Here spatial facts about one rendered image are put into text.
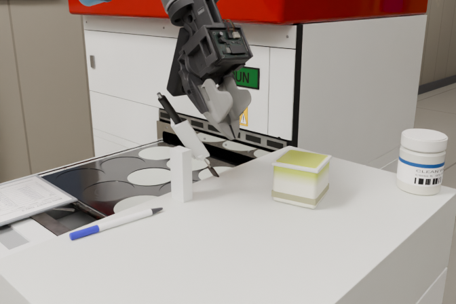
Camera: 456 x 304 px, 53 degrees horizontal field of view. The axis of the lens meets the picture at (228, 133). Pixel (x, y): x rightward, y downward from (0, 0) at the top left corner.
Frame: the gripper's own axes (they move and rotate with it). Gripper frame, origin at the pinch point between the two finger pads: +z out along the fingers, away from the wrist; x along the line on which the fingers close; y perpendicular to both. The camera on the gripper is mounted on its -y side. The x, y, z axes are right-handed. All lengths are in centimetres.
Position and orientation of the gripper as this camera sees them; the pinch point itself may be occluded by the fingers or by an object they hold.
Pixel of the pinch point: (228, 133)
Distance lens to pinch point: 67.8
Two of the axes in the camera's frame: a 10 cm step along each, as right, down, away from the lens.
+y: 5.7, -3.6, -7.4
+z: 3.5, 9.2, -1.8
